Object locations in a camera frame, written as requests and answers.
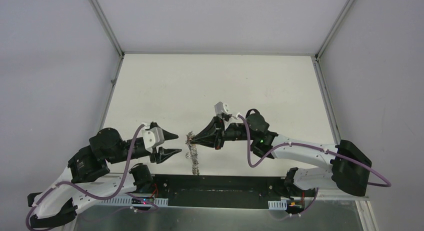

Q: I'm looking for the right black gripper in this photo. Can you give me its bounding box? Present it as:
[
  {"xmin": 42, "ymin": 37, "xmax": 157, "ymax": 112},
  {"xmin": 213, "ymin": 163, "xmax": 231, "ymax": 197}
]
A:
[{"xmin": 190, "ymin": 114, "xmax": 256, "ymax": 151}]

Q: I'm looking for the round metal keyring disc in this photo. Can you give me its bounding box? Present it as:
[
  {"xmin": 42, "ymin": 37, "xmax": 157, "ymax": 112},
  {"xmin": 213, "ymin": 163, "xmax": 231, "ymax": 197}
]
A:
[{"xmin": 185, "ymin": 131, "xmax": 200, "ymax": 176}]

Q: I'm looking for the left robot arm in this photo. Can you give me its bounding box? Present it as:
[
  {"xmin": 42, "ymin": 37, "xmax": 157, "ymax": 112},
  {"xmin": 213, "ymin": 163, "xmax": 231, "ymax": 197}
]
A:
[{"xmin": 25, "ymin": 122, "xmax": 180, "ymax": 231}]

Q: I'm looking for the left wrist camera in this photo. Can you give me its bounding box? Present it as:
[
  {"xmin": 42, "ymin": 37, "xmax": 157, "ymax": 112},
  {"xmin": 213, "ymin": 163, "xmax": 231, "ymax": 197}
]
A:
[{"xmin": 141, "ymin": 122, "xmax": 165, "ymax": 152}]

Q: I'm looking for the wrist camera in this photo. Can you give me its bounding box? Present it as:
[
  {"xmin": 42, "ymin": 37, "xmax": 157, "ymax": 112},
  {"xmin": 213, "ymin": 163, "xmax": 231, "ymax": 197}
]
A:
[
  {"xmin": 141, "ymin": 122, "xmax": 165, "ymax": 152},
  {"xmin": 214, "ymin": 101, "xmax": 232, "ymax": 120}
]

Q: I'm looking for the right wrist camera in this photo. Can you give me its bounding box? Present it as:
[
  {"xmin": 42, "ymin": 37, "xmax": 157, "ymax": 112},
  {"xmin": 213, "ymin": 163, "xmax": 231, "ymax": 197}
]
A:
[{"xmin": 214, "ymin": 101, "xmax": 232, "ymax": 120}]

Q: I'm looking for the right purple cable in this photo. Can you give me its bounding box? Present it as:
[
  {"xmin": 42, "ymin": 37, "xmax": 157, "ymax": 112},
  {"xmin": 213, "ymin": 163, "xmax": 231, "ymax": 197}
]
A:
[{"xmin": 236, "ymin": 114, "xmax": 392, "ymax": 188}]

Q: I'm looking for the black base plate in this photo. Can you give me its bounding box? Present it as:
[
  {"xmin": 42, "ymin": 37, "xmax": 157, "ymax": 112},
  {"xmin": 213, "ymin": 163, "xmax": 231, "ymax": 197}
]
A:
[{"xmin": 120, "ymin": 174, "xmax": 317, "ymax": 210}]

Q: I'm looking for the left white cable duct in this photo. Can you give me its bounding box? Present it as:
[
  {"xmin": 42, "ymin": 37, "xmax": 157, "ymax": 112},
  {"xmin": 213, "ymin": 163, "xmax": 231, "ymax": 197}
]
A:
[{"xmin": 97, "ymin": 195, "xmax": 169, "ymax": 207}]

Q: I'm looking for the white cable duct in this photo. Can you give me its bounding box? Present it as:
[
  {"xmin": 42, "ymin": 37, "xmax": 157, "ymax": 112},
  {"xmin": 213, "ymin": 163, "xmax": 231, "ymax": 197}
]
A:
[
  {"xmin": 97, "ymin": 195, "xmax": 169, "ymax": 207},
  {"xmin": 267, "ymin": 200, "xmax": 288, "ymax": 211}
]

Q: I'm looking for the right white cable duct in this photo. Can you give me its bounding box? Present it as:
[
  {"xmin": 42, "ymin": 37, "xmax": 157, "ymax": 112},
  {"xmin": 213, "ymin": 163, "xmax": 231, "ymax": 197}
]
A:
[{"xmin": 267, "ymin": 200, "xmax": 288, "ymax": 211}]

